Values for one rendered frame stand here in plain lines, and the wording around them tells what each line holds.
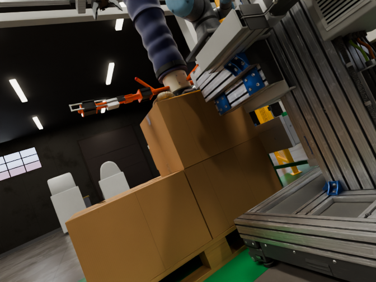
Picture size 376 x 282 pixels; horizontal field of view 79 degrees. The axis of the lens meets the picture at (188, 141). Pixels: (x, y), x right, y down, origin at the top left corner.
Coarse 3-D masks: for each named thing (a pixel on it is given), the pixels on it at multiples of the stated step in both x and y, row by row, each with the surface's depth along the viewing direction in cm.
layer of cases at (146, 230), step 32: (224, 160) 136; (256, 160) 146; (128, 192) 129; (160, 192) 116; (192, 192) 124; (224, 192) 131; (256, 192) 140; (96, 224) 101; (128, 224) 106; (160, 224) 112; (192, 224) 119; (224, 224) 126; (96, 256) 98; (128, 256) 103; (160, 256) 109
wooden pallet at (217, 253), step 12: (216, 240) 122; (240, 240) 136; (192, 252) 116; (204, 252) 118; (216, 252) 120; (228, 252) 123; (240, 252) 126; (180, 264) 111; (204, 264) 123; (216, 264) 118; (192, 276) 118; (204, 276) 114
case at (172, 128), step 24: (192, 96) 138; (144, 120) 150; (168, 120) 127; (192, 120) 133; (216, 120) 140; (240, 120) 148; (168, 144) 130; (192, 144) 129; (216, 144) 136; (168, 168) 142
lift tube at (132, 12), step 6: (126, 0) 157; (132, 0) 153; (138, 0) 152; (144, 0) 152; (150, 0) 153; (156, 0) 156; (126, 6) 159; (132, 6) 154; (138, 6) 153; (144, 6) 151; (150, 6) 151; (156, 6) 153; (132, 12) 156; (138, 12) 151; (162, 12) 161; (132, 18) 160
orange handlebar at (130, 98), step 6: (186, 78) 152; (192, 84) 165; (156, 90) 148; (162, 90) 150; (126, 96) 139; (132, 96) 140; (138, 96) 142; (102, 102) 132; (120, 102) 141; (126, 102) 143; (102, 108) 136
